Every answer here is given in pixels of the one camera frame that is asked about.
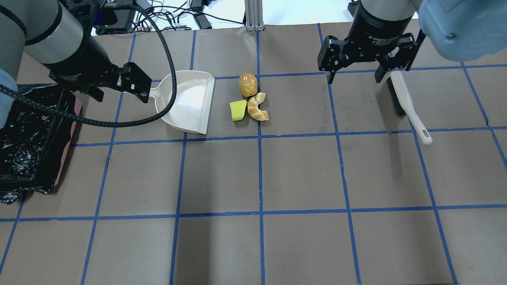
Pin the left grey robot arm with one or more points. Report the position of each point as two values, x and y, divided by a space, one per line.
51 35

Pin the beige plastic dustpan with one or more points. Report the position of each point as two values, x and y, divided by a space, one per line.
191 109

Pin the beige hand brush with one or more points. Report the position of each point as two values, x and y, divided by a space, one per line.
403 105

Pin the toy croissant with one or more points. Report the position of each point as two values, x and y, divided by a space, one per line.
253 107

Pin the bin with black liner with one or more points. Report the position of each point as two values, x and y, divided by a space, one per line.
34 147

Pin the yellow green sponge piece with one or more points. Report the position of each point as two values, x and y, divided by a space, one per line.
238 109

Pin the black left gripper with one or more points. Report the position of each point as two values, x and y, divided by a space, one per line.
86 57

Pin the aluminium frame post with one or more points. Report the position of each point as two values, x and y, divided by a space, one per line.
254 15

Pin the brown toy potato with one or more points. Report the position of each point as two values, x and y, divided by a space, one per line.
248 84

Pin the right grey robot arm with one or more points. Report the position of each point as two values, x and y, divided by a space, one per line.
460 30

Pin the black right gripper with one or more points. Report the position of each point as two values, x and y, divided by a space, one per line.
374 24

